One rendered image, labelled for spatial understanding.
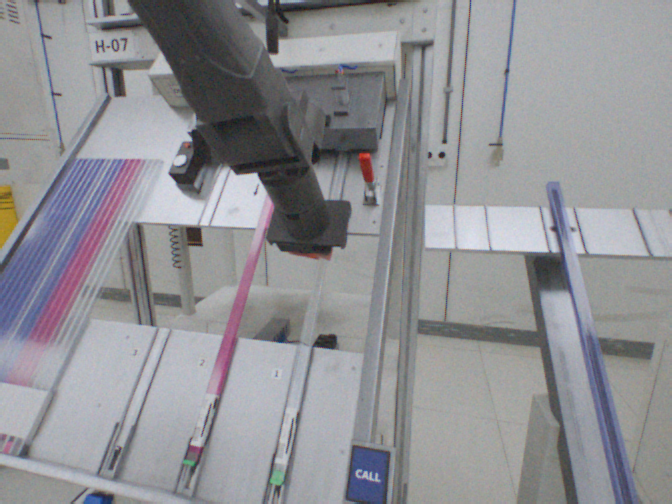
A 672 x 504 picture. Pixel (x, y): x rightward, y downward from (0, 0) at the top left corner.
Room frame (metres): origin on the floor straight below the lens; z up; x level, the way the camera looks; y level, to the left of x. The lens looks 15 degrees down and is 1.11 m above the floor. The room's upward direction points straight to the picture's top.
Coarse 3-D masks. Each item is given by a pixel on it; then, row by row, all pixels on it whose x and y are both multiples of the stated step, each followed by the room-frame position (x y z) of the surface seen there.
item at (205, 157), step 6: (192, 132) 0.50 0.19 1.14; (198, 132) 0.50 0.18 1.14; (192, 138) 0.50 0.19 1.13; (198, 138) 0.50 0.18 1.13; (198, 144) 0.50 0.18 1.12; (204, 144) 0.51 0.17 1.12; (198, 150) 0.50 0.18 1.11; (204, 150) 0.51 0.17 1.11; (210, 150) 0.52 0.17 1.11; (198, 156) 0.50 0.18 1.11; (204, 156) 0.51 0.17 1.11; (210, 156) 0.52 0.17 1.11; (198, 162) 0.50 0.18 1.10; (204, 162) 0.50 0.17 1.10; (210, 162) 0.52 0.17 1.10
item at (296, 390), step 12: (336, 168) 0.64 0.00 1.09; (336, 180) 0.62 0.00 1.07; (336, 192) 0.60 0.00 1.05; (324, 264) 0.52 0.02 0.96; (324, 276) 0.51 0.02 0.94; (312, 288) 0.49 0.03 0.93; (312, 300) 0.48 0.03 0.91; (312, 312) 0.47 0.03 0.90; (312, 324) 0.46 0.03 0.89; (312, 336) 0.45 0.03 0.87; (300, 348) 0.44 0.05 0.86; (300, 360) 0.43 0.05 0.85; (300, 372) 0.42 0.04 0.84; (300, 384) 0.41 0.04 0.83; (300, 396) 0.40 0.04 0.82; (276, 468) 0.35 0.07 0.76
